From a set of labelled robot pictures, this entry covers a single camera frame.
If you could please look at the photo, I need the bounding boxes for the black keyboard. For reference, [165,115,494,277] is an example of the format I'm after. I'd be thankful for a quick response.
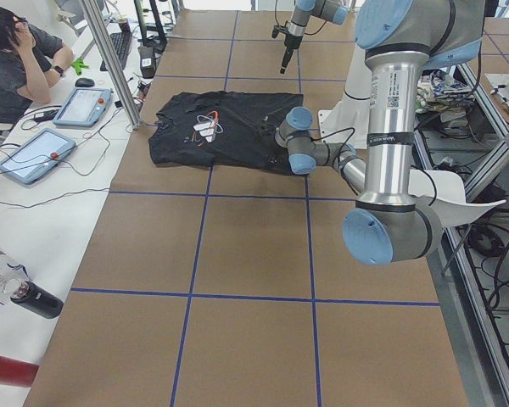
[109,31,132,69]

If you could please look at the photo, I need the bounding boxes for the black computer mouse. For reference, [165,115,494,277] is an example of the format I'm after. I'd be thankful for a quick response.
[75,77,95,87]

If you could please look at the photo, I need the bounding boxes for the black box with label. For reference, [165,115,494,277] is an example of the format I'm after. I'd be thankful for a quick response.
[137,46,157,79]

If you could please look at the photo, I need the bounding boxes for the seated person in grey shirt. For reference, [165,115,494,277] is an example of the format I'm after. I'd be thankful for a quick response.
[0,7,73,124]

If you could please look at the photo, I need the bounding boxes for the white plastic chair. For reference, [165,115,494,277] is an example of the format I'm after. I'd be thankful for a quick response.
[408,169,506,228]

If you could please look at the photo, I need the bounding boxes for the black graphic t-shirt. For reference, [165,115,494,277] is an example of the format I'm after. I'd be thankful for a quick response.
[148,91,304,176]

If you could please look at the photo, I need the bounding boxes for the red cylinder bottle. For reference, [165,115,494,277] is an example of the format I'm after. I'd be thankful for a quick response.
[0,355,39,387]

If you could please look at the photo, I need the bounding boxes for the blue teach pendant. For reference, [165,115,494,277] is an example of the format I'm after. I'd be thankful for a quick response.
[53,87,112,128]
[0,129,77,185]

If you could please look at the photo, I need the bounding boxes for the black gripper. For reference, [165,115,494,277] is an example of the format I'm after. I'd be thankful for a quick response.
[256,114,278,147]

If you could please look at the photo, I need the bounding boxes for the aluminium frame post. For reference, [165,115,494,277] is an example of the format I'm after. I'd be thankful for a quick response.
[80,0,143,130]

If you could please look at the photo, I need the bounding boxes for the near blue teach pendant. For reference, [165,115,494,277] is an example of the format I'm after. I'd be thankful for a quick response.
[0,129,77,185]

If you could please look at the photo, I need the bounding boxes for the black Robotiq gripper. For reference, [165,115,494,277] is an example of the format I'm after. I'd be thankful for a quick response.
[271,21,302,75]

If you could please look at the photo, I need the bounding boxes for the far blue teach pendant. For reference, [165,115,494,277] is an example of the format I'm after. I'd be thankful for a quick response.
[53,87,112,128]

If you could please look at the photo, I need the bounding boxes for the black water bottle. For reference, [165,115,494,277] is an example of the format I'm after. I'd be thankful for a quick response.
[3,279,64,319]

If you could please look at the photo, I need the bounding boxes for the green plastic toy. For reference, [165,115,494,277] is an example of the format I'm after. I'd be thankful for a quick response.
[71,58,90,76]

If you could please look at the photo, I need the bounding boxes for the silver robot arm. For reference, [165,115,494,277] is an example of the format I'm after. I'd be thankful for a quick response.
[271,0,350,74]
[274,1,485,265]

